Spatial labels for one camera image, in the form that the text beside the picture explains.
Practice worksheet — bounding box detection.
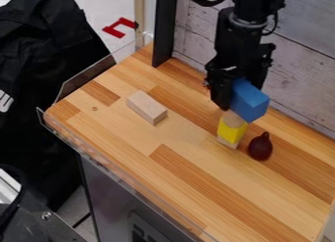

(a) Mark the black fabric bag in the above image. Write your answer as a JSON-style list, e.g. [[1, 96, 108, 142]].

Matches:
[[0, 0, 119, 212]]

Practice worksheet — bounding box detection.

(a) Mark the blue block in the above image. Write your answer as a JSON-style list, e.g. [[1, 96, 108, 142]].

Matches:
[[228, 76, 271, 124]]

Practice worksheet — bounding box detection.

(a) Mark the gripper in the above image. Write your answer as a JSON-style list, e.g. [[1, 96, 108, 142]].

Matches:
[[204, 42, 278, 112]]

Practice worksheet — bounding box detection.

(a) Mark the plain wooden block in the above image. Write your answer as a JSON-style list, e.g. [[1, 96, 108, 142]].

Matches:
[[125, 90, 169, 126]]

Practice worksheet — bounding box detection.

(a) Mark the yellow wooden block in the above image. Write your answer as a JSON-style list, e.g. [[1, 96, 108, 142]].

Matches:
[[215, 110, 251, 150]]

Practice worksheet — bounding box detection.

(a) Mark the dark red toy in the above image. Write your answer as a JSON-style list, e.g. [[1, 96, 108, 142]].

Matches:
[[247, 131, 275, 162]]

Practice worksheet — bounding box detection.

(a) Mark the wooden upright post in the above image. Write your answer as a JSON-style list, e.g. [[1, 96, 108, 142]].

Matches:
[[133, 0, 147, 52]]

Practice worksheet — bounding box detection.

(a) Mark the black upright post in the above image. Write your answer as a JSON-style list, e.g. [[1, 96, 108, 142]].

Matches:
[[150, 0, 180, 69]]

